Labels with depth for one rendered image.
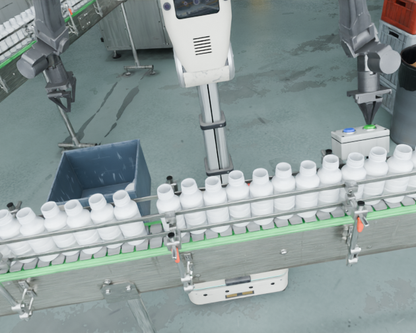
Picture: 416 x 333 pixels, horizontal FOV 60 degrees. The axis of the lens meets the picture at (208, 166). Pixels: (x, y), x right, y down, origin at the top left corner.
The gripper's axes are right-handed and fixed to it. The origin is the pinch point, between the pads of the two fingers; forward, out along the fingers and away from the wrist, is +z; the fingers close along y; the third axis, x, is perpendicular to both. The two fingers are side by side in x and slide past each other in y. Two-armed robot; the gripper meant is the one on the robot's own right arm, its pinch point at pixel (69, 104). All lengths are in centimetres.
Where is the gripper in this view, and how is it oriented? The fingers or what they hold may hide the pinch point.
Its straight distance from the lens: 127.8
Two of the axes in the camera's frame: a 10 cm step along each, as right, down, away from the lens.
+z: 1.2, 7.6, 6.4
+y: 0.8, 6.3, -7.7
